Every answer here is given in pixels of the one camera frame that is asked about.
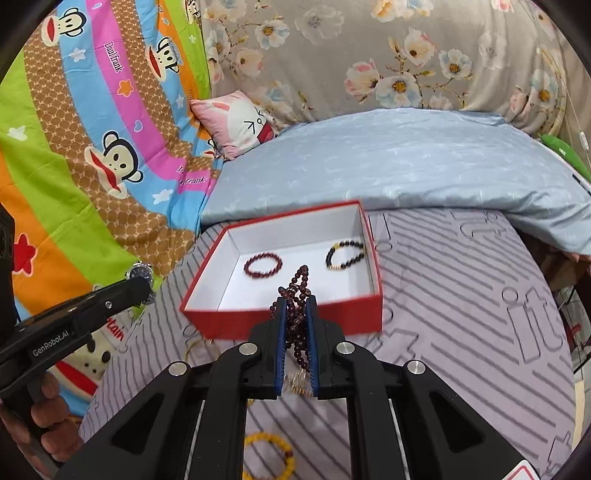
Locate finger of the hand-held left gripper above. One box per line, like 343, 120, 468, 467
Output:
90, 276, 155, 320

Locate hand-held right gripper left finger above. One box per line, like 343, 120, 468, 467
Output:
55, 296, 283, 480

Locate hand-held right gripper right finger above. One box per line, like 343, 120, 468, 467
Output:
305, 294, 541, 480

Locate long dark red bead necklace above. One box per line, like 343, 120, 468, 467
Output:
269, 265, 311, 376

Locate red cardboard box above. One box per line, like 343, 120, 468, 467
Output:
179, 200, 384, 340

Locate person's left hand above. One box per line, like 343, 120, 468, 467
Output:
0, 373, 87, 468

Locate silver wristwatch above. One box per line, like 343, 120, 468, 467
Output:
125, 261, 156, 306

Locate thin gold bangle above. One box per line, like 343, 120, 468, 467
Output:
183, 339, 223, 366

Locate purple striped bed sheet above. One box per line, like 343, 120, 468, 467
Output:
78, 208, 581, 480

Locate pink rabbit cushion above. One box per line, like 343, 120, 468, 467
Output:
189, 90, 280, 161

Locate colourful cartoon monkey blanket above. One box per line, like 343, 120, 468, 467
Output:
0, 0, 223, 418

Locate light blue quilt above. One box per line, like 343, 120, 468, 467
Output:
200, 108, 591, 257

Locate grey floral bed sheet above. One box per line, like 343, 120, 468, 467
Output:
198, 0, 570, 138

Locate green plush toy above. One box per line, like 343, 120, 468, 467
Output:
537, 132, 591, 182

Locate gold spring bracelet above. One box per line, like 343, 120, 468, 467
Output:
283, 372, 313, 397

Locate yellow bead bracelet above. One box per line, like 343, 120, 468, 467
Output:
242, 431, 297, 480

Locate dark red bead bracelet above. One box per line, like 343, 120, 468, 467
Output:
243, 252, 284, 280

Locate black and gold bead bracelet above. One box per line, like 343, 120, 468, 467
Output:
324, 239, 367, 271

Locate white cord with switch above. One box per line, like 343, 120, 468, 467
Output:
564, 85, 591, 154

